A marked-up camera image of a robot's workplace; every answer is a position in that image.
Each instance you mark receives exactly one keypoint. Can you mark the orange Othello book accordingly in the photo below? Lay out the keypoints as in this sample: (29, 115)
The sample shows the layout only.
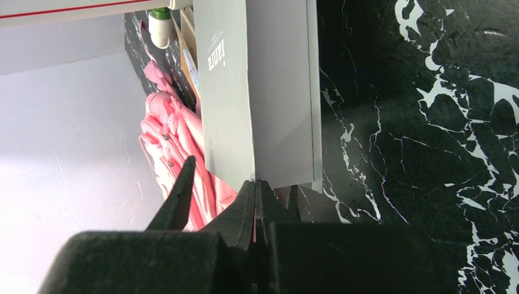
(185, 31)

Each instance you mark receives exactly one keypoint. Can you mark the large grey white book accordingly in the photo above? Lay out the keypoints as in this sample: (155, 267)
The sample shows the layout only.
(258, 65)

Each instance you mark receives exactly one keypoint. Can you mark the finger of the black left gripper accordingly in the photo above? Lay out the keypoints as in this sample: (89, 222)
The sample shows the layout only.
(174, 213)

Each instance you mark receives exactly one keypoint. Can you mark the white PVC pipe frame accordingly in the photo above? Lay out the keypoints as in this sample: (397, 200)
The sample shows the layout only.
(35, 12)

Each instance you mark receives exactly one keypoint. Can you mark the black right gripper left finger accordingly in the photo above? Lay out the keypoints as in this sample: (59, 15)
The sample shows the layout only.
(215, 259)

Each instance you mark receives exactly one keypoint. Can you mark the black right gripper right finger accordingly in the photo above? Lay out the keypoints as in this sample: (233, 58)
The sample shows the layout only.
(303, 257)

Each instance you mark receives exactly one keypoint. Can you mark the pink student backpack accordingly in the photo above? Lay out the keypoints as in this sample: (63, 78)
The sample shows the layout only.
(171, 132)

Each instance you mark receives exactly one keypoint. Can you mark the green white pipe fitting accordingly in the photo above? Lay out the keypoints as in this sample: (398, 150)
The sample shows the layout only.
(160, 26)

